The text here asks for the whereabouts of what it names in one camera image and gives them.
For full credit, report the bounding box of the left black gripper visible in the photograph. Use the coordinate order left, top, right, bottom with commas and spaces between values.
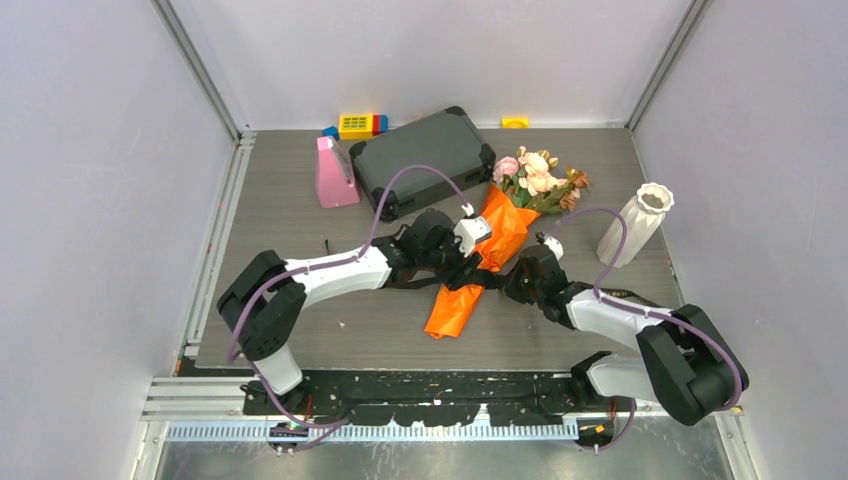
417, 225, 481, 290

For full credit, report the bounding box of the orange flower bouquet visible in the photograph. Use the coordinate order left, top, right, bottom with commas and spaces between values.
424, 146, 590, 339

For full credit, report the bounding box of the black ribbon gold lettering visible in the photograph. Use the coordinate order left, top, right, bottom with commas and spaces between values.
385, 269, 660, 307

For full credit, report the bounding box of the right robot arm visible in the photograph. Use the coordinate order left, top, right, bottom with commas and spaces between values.
500, 245, 750, 426

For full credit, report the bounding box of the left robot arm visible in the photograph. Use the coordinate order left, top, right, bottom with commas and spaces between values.
216, 209, 492, 414

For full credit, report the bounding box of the white ribbed vase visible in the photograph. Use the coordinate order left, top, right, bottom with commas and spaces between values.
596, 182, 675, 268

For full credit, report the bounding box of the dark grey hard case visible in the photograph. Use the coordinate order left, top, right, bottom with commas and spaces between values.
349, 106, 496, 222

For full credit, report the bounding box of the red blue toy block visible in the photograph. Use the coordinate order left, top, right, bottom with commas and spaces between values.
371, 114, 389, 136

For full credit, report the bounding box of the yellow toy block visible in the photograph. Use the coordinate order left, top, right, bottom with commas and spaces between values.
338, 114, 375, 141

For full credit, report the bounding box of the small yellow toy piece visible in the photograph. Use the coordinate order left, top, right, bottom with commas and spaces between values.
501, 117, 529, 129

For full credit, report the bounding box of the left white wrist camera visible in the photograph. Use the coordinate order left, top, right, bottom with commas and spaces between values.
453, 203, 492, 257

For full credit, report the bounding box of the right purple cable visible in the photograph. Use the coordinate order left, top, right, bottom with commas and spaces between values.
539, 207, 745, 452

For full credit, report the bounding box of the purple cable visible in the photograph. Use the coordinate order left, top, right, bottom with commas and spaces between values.
227, 164, 475, 432
539, 207, 745, 452

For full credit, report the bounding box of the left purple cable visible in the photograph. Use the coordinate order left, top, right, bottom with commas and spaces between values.
227, 164, 475, 432

